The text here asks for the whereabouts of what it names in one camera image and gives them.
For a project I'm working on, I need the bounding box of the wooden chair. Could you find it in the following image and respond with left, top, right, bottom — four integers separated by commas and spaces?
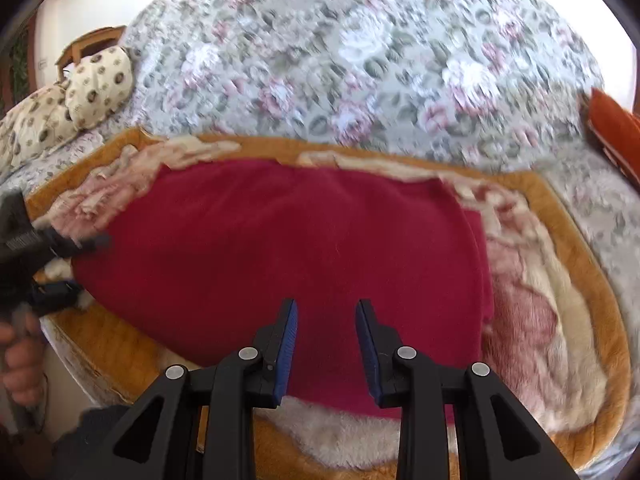
55, 25, 128, 81

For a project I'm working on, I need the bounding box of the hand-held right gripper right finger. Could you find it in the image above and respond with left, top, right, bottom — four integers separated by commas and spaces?
356, 299, 571, 480

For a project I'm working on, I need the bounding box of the plush floral blanket orange border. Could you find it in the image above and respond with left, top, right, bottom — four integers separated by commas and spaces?
25, 127, 633, 480

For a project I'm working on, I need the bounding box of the grey floral quilt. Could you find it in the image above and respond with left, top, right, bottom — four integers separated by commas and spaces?
120, 0, 608, 173

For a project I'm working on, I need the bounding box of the orange velvet cushion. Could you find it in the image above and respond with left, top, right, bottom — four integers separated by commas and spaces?
585, 87, 640, 186

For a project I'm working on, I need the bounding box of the dark red sweater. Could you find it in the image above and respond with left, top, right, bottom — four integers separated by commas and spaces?
70, 159, 496, 418

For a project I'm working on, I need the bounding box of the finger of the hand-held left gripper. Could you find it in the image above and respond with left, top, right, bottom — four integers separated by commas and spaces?
44, 231, 112, 262
29, 280, 84, 317

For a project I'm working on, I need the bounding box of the person's left hand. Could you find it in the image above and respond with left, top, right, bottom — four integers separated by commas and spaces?
0, 311, 45, 407

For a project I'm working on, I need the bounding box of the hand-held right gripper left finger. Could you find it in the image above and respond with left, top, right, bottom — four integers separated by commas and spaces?
102, 298, 300, 480

